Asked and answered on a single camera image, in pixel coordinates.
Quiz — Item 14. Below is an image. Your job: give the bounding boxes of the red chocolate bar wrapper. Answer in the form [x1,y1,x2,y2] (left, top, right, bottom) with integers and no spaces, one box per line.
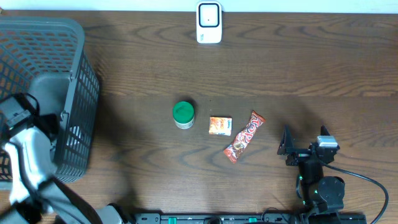
[223,111,266,164]

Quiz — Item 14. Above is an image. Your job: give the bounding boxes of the small orange snack packet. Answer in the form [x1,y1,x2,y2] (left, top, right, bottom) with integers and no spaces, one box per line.
[209,117,232,136]

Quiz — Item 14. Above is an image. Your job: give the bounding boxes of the green lid jar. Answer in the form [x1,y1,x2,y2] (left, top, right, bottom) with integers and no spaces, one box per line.
[172,101,195,129]

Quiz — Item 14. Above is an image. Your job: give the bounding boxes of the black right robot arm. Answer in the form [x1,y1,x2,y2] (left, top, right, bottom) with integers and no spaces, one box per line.
[277,126,345,223]

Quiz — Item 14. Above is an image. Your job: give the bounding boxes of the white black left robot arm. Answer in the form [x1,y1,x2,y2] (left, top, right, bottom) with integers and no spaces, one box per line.
[1,114,132,223]

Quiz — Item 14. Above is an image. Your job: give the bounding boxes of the white barcode scanner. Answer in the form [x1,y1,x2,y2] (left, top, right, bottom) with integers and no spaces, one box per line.
[196,1,223,44]

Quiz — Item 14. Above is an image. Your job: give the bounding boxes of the grey plastic basket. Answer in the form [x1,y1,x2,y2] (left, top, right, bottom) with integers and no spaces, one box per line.
[1,16,100,183]

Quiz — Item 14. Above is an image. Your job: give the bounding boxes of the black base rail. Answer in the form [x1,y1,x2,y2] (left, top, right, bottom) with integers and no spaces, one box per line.
[134,211,367,224]

